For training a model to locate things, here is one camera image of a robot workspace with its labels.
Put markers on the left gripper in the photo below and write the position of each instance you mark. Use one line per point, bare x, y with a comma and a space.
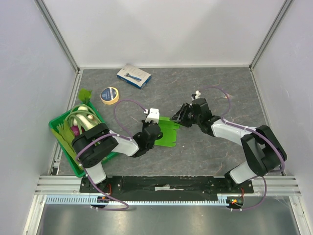
145, 123

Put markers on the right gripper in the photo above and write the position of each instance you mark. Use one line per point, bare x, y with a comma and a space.
185, 114

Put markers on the green paper box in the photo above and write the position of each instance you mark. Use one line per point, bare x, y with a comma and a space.
169, 130

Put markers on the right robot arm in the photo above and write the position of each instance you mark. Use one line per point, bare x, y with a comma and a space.
263, 151

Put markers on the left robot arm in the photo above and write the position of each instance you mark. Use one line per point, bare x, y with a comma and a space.
94, 145

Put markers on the white razor box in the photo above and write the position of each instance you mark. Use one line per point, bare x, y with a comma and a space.
134, 76

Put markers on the masking tape roll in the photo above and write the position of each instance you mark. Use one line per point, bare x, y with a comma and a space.
110, 95

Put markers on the white toy radish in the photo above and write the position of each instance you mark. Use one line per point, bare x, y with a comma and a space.
83, 109

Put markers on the toy green leaf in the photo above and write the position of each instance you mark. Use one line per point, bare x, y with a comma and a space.
85, 95

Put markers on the purple toy onion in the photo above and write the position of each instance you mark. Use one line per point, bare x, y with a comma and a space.
76, 130

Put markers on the green plastic basket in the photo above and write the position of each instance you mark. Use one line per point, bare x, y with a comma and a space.
57, 128

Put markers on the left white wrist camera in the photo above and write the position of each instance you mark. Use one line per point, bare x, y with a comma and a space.
152, 115

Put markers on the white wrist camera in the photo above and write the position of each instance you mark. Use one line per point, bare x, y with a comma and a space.
196, 95
152, 115

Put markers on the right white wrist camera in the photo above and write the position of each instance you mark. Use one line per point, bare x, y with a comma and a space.
196, 95

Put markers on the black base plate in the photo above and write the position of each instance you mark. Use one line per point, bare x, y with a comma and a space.
210, 184

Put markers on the slotted cable duct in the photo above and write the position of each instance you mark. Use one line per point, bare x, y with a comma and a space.
98, 201

